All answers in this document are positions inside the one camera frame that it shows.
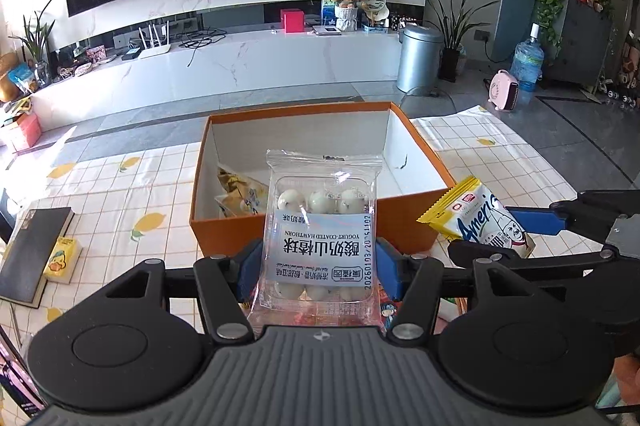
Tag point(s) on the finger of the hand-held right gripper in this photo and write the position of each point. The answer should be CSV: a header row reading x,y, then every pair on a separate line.
x,y
540,221
550,260

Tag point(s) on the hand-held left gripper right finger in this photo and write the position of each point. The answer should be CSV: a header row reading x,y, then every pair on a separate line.
x,y
387,271

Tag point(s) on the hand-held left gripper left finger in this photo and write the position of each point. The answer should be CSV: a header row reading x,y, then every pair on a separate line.
x,y
249,273

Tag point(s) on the orange cardboard box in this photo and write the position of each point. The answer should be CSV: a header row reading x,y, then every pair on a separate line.
x,y
220,236

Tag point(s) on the yellow and white snack packet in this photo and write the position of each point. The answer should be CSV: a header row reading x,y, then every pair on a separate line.
x,y
475,216

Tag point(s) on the clear packet of white balls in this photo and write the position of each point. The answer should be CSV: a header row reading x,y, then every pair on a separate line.
x,y
320,246

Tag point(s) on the person's right forearm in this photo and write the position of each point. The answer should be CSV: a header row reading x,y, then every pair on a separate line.
x,y
627,381

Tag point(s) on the colourful comic snack packet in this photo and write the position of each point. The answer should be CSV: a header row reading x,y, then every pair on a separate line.
x,y
391,308

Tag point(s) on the pink heater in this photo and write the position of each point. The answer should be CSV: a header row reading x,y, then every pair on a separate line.
x,y
504,90

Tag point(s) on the checked lemon tablecloth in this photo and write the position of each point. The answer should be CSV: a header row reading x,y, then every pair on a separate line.
x,y
125,196

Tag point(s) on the blue water bottle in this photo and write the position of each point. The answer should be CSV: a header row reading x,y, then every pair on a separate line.
x,y
527,66

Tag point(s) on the long-leaf plant in black pot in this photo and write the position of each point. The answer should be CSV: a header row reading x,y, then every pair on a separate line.
x,y
449,63

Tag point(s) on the grey cabinet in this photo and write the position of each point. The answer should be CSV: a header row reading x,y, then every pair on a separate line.
x,y
582,41

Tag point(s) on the small yellow juice carton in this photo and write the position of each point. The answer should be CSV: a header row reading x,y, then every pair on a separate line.
x,y
62,258

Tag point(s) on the silver trash can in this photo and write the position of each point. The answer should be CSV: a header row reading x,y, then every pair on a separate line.
x,y
419,61

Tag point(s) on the white marble television cabinet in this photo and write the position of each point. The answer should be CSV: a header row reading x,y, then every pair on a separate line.
x,y
200,76

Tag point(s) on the black notebook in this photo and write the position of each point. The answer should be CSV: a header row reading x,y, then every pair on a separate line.
x,y
30,251

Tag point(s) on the white router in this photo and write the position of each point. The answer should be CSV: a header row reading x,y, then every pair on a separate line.
x,y
155,51

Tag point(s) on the flat white scale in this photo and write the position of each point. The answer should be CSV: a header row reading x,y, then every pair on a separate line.
x,y
326,30

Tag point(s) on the magenta cube box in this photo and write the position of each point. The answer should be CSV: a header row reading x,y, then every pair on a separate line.
x,y
292,21

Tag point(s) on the tablet with white stand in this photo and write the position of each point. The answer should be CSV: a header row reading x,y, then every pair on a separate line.
x,y
15,381

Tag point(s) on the pink storage box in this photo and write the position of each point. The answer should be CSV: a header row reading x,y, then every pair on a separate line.
x,y
22,133

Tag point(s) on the round decorative fan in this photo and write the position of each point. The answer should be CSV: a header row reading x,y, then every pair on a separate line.
x,y
374,1

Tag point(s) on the landscape picture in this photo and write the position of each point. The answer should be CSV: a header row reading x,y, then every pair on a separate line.
x,y
329,3

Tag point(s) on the blue snack bag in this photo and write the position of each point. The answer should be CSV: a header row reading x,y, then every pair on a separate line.
x,y
22,78

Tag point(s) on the brown round plush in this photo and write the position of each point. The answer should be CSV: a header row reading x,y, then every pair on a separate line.
x,y
7,78

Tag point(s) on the green plant in glass vase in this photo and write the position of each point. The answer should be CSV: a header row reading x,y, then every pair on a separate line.
x,y
37,41

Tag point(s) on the small photo frame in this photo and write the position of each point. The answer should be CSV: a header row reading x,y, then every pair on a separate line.
x,y
96,54

